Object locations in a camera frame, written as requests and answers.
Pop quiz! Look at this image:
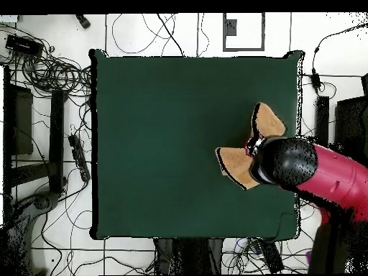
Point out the black beam stand frame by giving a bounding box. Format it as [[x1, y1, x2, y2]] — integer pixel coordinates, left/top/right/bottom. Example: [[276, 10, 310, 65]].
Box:
[[2, 65, 68, 196]]

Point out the black adapter box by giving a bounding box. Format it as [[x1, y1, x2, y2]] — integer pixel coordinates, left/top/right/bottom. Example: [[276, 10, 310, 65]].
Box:
[[5, 34, 44, 57]]

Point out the black upright beam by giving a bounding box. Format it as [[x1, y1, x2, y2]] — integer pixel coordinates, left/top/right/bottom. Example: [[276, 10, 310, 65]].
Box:
[[315, 96, 330, 147]]

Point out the black power strip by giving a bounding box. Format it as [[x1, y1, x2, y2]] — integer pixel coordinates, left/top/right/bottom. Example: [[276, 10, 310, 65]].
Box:
[[68, 134, 91, 183], [257, 239, 285, 274]]

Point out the dark green table cloth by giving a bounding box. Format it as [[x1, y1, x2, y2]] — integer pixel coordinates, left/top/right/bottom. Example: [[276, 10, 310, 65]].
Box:
[[88, 48, 305, 241]]

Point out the black cable with inline adapter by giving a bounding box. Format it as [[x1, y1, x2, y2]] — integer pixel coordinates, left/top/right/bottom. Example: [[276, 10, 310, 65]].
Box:
[[311, 24, 368, 94]]

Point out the black box panel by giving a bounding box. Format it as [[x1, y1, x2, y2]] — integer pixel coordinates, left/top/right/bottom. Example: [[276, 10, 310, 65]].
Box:
[[333, 96, 368, 162]]

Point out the thin black looped cable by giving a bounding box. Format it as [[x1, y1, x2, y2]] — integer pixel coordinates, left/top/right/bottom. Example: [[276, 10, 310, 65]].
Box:
[[111, 13, 177, 55]]

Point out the black pedestal stand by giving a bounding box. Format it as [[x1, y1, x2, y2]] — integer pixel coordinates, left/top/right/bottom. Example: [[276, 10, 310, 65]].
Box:
[[155, 237, 224, 275]]

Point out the small black device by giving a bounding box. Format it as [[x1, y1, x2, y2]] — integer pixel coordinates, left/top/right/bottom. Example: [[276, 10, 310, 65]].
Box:
[[75, 14, 91, 29]]

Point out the grey tripod base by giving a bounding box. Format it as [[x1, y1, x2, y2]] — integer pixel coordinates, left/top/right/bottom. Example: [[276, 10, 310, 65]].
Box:
[[5, 190, 61, 275]]

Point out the grey rectangular floor frame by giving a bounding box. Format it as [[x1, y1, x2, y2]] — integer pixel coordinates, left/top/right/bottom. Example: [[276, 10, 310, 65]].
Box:
[[222, 12, 266, 52]]

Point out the tan terry towel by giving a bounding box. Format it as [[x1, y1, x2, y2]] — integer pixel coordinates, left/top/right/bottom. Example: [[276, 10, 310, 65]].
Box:
[[214, 101, 288, 191]]

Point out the tangled black cable bundle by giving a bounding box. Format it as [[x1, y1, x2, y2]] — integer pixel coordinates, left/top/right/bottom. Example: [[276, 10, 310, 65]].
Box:
[[17, 54, 91, 97]]

